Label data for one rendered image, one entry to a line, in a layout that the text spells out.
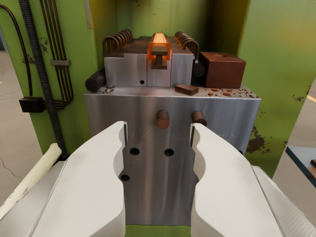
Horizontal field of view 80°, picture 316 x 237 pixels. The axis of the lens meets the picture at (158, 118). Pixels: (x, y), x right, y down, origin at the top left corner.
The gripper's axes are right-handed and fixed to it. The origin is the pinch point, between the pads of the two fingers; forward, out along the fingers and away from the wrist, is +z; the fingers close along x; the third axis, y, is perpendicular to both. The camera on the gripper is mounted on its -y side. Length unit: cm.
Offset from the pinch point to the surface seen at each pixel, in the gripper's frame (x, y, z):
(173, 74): 3.5, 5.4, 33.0
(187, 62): 6.5, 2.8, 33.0
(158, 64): -0.1, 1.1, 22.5
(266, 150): 41, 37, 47
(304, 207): 97, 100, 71
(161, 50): 0.4, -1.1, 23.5
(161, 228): 3, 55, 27
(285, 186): 94, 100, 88
